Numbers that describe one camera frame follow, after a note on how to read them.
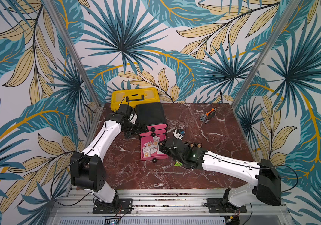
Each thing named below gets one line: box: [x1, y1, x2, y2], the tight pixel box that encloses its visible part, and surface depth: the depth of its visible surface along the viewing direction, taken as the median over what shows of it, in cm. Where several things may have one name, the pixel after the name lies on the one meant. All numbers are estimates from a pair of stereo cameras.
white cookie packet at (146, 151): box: [141, 146, 151, 158], surface depth 92 cm
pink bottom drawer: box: [140, 134, 169, 161], surface depth 92 cm
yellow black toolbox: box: [110, 87, 161, 112], surface depth 104 cm
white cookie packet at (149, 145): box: [143, 140, 153, 148], surface depth 95 cm
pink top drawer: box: [146, 124, 168, 132], surface depth 88 cm
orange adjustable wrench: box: [199, 107, 217, 122], surface depth 115 cm
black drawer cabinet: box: [135, 102, 168, 135], surface depth 97 cm
